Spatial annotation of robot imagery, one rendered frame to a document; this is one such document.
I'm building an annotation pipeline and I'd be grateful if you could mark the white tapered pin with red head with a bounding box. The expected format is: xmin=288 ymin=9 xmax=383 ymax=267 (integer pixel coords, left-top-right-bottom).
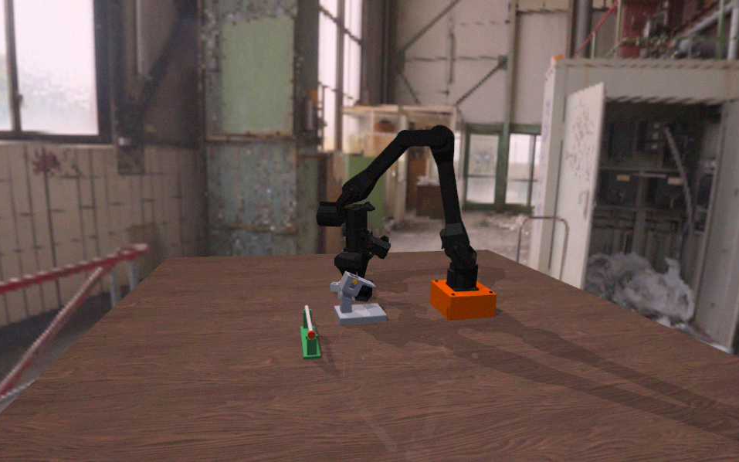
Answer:
xmin=305 ymin=305 xmax=316 ymax=339

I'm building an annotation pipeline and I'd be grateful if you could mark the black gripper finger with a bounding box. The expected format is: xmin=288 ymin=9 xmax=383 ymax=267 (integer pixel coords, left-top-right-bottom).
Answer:
xmin=337 ymin=265 xmax=362 ymax=276
xmin=357 ymin=254 xmax=374 ymax=278

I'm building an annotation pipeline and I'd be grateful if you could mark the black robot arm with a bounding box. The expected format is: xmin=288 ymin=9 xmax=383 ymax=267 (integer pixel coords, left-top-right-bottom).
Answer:
xmin=317 ymin=124 xmax=480 ymax=291

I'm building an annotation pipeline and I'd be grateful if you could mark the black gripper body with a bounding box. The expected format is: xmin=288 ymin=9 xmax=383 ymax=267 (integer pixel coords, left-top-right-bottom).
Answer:
xmin=334 ymin=228 xmax=370 ymax=267

